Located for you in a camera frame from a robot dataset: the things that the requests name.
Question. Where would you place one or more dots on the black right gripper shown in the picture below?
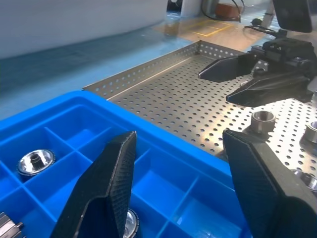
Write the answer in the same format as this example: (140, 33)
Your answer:
(284, 54)

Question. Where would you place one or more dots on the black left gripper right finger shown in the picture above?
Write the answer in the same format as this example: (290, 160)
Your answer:
(260, 188)

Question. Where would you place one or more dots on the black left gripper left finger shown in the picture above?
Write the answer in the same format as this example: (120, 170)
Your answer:
(104, 193)

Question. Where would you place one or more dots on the blue compartment tray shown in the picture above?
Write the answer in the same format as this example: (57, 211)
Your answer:
(173, 178)

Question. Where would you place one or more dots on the orange-brown box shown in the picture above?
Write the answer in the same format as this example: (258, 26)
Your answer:
(226, 10)

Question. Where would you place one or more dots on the perforated metal tray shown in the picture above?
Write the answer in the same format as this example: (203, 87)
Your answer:
(173, 99)

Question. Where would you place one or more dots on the white leaning panel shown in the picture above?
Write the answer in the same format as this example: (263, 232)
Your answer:
(190, 7)

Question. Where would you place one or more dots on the black object with white spot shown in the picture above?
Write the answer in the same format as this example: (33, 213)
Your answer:
(177, 7)

